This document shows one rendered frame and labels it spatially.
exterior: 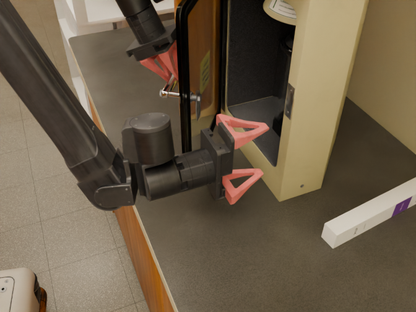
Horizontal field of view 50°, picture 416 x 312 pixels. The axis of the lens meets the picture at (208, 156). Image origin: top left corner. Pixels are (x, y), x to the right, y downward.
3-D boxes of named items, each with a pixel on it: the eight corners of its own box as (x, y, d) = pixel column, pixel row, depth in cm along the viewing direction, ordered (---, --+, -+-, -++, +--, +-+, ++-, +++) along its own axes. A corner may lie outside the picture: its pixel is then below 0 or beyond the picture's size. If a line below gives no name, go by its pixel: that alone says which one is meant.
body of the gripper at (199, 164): (229, 150, 64) (181, 163, 62) (226, 199, 71) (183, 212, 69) (211, 125, 69) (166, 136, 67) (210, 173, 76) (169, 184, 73)
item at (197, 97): (202, 115, 88) (202, 90, 84) (199, 121, 86) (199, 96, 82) (192, 113, 88) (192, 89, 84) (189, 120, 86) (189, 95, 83)
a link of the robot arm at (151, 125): (107, 177, 72) (96, 208, 65) (92, 112, 67) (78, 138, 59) (180, 171, 72) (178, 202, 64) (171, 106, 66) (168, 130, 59)
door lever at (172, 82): (199, 80, 91) (198, 69, 89) (185, 106, 84) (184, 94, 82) (173, 77, 92) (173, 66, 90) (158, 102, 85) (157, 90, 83)
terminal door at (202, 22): (220, 111, 117) (223, -50, 91) (187, 191, 95) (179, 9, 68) (217, 111, 117) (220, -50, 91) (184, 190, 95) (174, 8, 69)
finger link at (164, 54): (165, 77, 94) (143, 37, 89) (194, 68, 90) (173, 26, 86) (154, 94, 89) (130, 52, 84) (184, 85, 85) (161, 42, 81)
